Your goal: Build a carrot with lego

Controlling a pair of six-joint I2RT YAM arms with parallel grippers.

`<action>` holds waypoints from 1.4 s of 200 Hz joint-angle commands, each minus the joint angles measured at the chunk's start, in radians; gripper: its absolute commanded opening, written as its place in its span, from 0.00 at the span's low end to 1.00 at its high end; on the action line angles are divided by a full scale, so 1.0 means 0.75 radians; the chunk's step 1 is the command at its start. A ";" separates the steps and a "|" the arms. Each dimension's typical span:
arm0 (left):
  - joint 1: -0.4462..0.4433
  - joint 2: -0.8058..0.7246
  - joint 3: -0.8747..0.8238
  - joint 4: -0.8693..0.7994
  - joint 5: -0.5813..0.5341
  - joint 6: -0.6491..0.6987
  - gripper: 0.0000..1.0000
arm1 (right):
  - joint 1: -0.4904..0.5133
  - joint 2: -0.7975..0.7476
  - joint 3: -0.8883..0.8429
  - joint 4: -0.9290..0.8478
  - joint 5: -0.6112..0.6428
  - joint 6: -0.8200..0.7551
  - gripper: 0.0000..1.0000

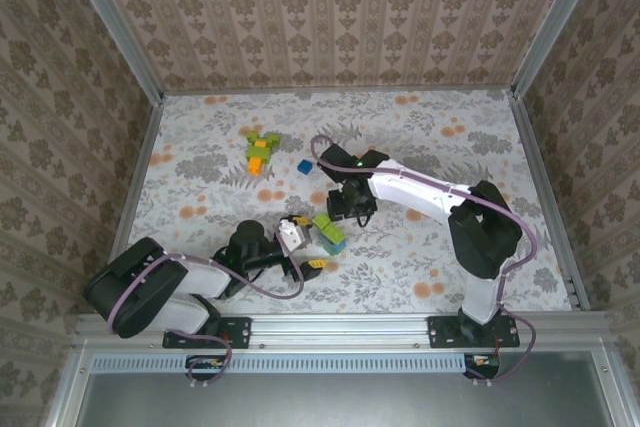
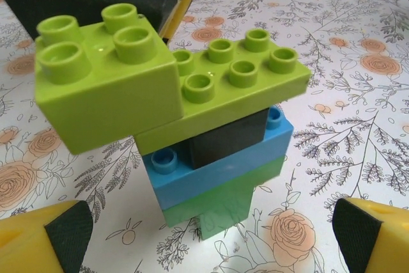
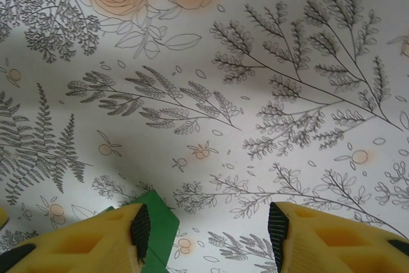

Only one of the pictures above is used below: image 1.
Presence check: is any long green lego brick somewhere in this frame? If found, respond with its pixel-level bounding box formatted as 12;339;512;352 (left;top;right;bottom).
319;223;347;247

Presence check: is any orange and lime lego carrot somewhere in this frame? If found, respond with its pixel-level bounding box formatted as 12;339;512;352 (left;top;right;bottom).
244;130;282;177

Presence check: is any grey metal panel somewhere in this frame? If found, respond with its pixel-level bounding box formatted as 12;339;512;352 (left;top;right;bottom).
74;352;614;427

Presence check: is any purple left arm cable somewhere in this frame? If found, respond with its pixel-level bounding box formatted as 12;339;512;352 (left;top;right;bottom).
107;254;309;391

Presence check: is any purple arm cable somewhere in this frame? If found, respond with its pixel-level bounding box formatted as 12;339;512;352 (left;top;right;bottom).
107;254;309;391
309;134;540;388

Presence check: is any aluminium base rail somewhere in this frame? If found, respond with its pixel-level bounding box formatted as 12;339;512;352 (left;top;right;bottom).
74;313;614;351

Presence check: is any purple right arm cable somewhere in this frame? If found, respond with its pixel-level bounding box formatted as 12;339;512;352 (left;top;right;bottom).
309;134;540;388

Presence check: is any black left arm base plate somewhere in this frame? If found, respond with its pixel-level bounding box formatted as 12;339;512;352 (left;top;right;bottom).
162;315;251;350

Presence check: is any grey slotted cable duct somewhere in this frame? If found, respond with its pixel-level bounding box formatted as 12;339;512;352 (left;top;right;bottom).
92;352;469;374

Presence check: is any black connector bracket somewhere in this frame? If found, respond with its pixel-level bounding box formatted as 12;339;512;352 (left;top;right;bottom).
463;354;502;381
185;354;227;382

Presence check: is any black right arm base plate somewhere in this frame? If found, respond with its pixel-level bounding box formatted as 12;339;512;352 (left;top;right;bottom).
427;315;521;350

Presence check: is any aluminium table side rail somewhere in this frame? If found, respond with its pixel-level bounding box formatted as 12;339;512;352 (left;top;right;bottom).
512;96;590;312
94;96;166;316

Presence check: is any aluminium frame post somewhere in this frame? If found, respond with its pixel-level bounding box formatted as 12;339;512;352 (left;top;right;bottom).
57;0;166;103
509;0;609;98

